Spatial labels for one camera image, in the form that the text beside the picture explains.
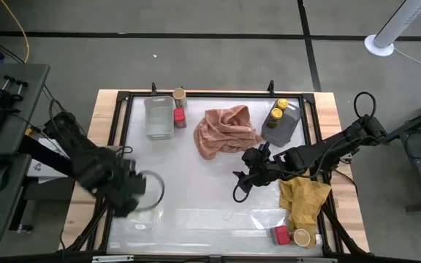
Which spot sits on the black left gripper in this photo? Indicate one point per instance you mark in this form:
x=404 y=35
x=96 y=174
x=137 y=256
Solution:
x=128 y=190

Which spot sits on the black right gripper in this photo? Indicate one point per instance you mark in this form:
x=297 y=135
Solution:
x=261 y=168

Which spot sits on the yellow cloth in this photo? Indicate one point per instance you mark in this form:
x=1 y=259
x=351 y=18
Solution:
x=302 y=204

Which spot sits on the spice jar with red lid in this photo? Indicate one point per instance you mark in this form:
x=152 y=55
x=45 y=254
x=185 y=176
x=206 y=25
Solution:
x=280 y=235
x=179 y=115

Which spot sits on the white plastic bin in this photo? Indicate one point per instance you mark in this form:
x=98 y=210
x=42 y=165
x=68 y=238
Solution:
x=159 y=120

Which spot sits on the spice jar with tan lid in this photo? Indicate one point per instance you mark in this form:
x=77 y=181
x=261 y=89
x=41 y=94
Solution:
x=301 y=238
x=178 y=95

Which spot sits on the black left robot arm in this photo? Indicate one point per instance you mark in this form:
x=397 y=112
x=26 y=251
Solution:
x=86 y=160

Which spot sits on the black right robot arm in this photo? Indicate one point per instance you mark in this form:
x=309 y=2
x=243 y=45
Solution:
x=324 y=149

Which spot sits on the clear plastic container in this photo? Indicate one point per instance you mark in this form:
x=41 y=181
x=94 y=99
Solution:
x=148 y=223

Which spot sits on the grey plastic bin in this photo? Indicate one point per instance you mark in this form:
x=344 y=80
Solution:
x=289 y=128

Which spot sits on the peach cloth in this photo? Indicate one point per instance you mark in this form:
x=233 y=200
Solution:
x=225 y=128

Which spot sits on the white cardboard box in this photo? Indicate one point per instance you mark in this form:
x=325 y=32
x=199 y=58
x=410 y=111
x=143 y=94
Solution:
x=38 y=170

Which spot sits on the black clamp holder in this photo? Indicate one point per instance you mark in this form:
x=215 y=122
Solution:
x=7 y=96

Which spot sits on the white tower fan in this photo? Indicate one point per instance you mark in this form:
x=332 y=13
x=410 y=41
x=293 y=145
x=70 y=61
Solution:
x=378 y=45

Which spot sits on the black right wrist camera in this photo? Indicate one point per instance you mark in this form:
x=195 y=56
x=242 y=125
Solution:
x=240 y=179

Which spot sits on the black frame clamp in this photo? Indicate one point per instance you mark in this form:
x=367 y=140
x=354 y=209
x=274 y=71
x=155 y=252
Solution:
x=271 y=87
x=154 y=88

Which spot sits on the black aluminium table frame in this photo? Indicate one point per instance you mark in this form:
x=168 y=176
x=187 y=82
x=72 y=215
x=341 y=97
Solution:
x=214 y=94

